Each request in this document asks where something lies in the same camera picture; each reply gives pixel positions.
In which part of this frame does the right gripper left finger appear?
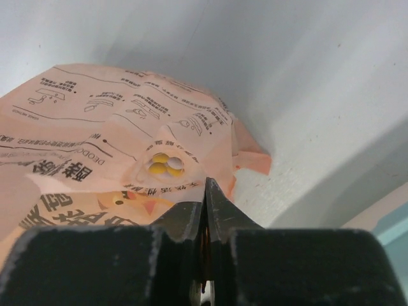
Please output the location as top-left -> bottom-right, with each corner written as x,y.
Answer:
1,202 -> 203,305

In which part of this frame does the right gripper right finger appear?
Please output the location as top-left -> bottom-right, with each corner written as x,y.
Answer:
205,178 -> 405,305

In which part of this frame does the pink cat litter bag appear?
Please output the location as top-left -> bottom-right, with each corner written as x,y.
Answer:
1,64 -> 272,258

